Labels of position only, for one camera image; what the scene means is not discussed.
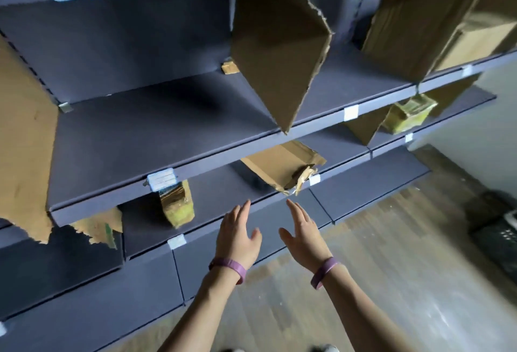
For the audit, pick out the person's left hand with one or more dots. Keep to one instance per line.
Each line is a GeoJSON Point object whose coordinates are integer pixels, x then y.
{"type": "Point", "coordinates": [236, 242]}

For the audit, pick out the person's right forearm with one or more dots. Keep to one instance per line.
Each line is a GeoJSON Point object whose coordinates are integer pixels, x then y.
{"type": "Point", "coordinates": [363, 315]}

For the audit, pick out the plain brown cardboard parcel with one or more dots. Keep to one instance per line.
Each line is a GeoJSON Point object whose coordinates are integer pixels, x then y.
{"type": "Point", "coordinates": [476, 44]}

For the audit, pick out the small torn cardboard scrap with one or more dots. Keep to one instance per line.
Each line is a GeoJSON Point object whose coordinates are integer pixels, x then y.
{"type": "Point", "coordinates": [230, 67]}

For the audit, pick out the white sneaker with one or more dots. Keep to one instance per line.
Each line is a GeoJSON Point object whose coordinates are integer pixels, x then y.
{"type": "Point", "coordinates": [329, 348]}

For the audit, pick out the black plastic crate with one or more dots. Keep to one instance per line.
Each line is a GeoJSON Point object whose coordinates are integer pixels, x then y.
{"type": "Point", "coordinates": [501, 242]}

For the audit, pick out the person's right hand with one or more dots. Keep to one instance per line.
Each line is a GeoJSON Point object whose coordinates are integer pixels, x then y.
{"type": "Point", "coordinates": [309, 246]}

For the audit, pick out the grey metal shelving unit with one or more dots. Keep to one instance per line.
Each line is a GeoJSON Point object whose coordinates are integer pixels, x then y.
{"type": "Point", "coordinates": [161, 129]}

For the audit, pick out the yellow parcel shelf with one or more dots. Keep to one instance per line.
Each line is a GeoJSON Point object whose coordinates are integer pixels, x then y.
{"type": "Point", "coordinates": [177, 210]}

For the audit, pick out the green-taped parcel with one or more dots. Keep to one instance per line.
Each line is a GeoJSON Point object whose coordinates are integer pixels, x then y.
{"type": "Point", "coordinates": [408, 115]}

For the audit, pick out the dark grey shelving unit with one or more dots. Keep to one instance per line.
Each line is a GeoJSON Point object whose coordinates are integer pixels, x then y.
{"type": "Point", "coordinates": [351, 112]}

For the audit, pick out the purple wristband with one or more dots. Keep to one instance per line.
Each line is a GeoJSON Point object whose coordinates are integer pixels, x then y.
{"type": "Point", "coordinates": [323, 273]}
{"type": "Point", "coordinates": [230, 264]}

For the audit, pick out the person's left forearm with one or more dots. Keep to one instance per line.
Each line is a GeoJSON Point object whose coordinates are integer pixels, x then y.
{"type": "Point", "coordinates": [198, 315]}

